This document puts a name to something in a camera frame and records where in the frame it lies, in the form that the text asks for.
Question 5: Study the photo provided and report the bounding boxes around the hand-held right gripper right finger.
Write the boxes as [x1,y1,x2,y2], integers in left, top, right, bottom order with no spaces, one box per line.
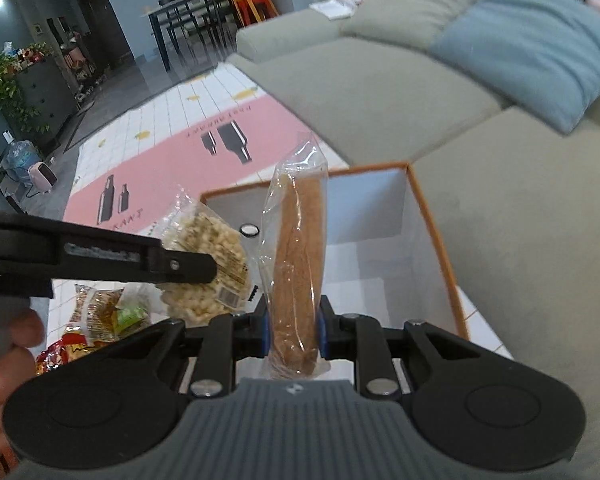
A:
[317,296,482,402]

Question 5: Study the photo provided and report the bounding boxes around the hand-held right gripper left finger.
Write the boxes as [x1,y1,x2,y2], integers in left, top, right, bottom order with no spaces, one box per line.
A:
[125,297,272,400]

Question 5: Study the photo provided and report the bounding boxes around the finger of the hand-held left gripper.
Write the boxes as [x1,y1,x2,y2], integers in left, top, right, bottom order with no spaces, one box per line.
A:
[147,248,217,286]

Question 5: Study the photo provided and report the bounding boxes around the clear bag of puffed corn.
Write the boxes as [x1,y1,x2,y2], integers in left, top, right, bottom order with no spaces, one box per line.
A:
[152,187,254,324]

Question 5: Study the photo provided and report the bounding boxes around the white box with orange rim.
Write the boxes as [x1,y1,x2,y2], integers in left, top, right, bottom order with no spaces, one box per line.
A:
[200,161,472,392]

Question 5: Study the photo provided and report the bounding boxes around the person's left hand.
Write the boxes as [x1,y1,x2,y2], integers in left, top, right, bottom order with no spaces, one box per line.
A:
[0,307,46,444]

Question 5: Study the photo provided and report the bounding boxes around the small pink heater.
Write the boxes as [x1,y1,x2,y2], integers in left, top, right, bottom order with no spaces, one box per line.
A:
[27,159,59,192]

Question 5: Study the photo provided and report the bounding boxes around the clear water jug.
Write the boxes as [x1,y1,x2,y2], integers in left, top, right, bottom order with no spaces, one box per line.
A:
[2,139,42,182]

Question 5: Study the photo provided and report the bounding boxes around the pink and white floor mat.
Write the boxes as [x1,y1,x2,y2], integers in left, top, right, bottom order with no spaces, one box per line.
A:
[62,61,512,362]

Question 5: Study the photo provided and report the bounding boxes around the red yellow snack packet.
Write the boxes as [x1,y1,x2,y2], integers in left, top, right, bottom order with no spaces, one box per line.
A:
[35,331,112,377]

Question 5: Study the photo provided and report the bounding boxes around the dark shelf rack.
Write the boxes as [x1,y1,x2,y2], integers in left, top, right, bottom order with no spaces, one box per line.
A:
[46,14,99,102]

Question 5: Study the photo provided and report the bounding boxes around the black dining chair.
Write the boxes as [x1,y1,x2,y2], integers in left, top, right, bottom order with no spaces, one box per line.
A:
[195,0,232,55]
[166,11,202,57]

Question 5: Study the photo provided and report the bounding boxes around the grey green sofa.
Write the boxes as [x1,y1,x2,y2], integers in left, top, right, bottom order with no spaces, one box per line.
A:
[224,0,600,480]

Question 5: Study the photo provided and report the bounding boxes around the black dining table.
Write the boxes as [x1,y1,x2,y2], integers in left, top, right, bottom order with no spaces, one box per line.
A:
[146,0,237,72]

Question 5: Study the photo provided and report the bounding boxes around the orange stool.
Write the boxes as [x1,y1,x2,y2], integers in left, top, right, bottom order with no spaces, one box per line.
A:
[230,0,281,29]

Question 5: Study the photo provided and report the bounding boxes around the white papers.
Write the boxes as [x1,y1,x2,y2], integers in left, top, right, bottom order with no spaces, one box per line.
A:
[308,0,364,22]

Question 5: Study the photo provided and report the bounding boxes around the beige cushion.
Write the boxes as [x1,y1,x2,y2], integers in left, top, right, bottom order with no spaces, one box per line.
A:
[339,0,494,52]

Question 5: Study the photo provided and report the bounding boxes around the light blue cushion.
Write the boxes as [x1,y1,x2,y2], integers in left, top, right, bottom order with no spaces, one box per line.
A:
[429,0,600,134]

